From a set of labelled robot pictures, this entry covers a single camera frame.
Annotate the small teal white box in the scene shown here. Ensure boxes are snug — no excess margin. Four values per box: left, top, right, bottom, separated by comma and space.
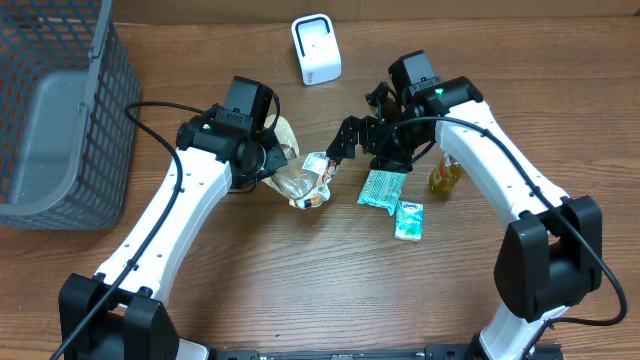
394, 201, 424, 242

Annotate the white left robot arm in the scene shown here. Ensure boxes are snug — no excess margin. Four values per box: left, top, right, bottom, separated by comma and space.
52, 76, 287, 359

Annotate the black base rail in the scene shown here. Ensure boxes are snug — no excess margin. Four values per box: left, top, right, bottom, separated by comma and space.
209, 342, 566, 360

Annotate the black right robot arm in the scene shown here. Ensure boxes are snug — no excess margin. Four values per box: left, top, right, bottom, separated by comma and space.
327, 51, 602, 359

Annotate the dark grey plastic basket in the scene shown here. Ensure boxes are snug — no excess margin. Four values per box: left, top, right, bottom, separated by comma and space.
1, 0, 141, 230

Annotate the light teal snack packet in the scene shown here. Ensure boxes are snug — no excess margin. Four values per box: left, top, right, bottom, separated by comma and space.
357, 170, 407, 216

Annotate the white barcode scanner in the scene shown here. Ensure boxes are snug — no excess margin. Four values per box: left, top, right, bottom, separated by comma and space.
291, 13, 342, 86

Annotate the cream brown bread bag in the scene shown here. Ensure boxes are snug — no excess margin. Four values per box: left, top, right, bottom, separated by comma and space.
262, 116, 338, 209

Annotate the yellow Vim dish soap bottle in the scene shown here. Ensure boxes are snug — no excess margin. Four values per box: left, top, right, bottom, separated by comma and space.
429, 154, 466, 197

